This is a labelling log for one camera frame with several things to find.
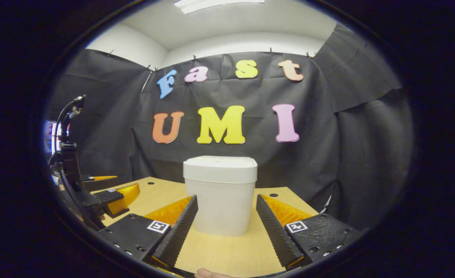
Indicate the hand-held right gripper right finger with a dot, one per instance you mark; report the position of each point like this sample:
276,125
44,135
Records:
275,231

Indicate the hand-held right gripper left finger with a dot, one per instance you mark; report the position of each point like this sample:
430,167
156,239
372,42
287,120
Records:
175,235

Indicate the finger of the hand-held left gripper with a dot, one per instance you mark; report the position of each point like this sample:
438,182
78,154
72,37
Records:
111,197
92,182

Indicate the white desktop garbage bin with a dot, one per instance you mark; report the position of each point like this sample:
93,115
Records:
219,193

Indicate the wooden desktop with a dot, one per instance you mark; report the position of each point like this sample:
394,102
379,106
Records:
231,251

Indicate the computer monitor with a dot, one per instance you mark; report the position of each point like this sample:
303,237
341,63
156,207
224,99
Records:
50,137

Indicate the black backdrop cloth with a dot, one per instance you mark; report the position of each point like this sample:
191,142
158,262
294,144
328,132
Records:
312,166

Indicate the long ceiling light panel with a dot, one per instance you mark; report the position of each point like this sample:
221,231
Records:
217,5

